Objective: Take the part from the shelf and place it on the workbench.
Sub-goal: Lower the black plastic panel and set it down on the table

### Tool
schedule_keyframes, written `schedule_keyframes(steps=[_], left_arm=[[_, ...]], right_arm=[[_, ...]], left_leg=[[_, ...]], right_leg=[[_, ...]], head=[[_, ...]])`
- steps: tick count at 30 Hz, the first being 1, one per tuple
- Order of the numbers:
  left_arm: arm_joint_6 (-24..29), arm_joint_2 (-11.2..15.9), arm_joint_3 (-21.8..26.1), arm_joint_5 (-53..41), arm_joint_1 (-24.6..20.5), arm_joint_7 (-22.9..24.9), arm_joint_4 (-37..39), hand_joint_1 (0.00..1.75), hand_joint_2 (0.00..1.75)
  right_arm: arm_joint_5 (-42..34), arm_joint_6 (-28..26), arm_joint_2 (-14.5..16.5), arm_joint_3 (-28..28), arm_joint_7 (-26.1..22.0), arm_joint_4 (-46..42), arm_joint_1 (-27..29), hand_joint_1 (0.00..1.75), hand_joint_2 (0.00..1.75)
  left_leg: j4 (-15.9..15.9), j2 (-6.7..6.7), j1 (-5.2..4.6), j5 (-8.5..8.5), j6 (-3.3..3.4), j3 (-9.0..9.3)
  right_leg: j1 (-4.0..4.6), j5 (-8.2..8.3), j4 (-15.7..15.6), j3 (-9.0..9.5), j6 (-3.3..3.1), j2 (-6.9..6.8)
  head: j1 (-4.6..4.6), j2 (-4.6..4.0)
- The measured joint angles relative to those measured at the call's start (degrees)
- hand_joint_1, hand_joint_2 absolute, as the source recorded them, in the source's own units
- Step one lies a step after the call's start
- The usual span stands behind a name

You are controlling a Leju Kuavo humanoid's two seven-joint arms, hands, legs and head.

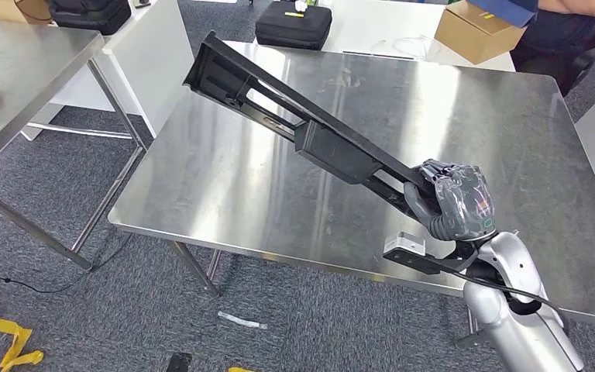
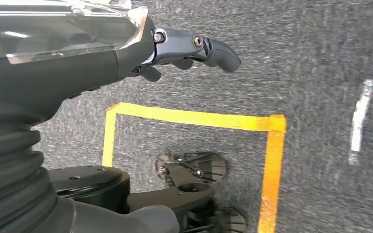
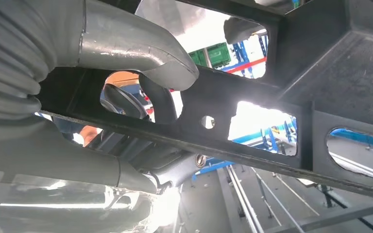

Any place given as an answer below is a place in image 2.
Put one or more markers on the yellow floor tape square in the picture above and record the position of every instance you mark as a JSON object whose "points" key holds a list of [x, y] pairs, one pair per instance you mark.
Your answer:
{"points": [[189, 117]]}

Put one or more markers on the black round robot joint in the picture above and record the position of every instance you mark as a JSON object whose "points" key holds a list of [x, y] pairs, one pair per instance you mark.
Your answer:
{"points": [[90, 183]]}

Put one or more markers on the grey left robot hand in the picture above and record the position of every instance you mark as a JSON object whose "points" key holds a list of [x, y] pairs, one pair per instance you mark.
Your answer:
{"points": [[61, 70]]}

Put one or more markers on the long white paper scrap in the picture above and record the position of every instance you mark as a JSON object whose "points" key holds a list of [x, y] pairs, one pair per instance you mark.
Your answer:
{"points": [[360, 122]]}

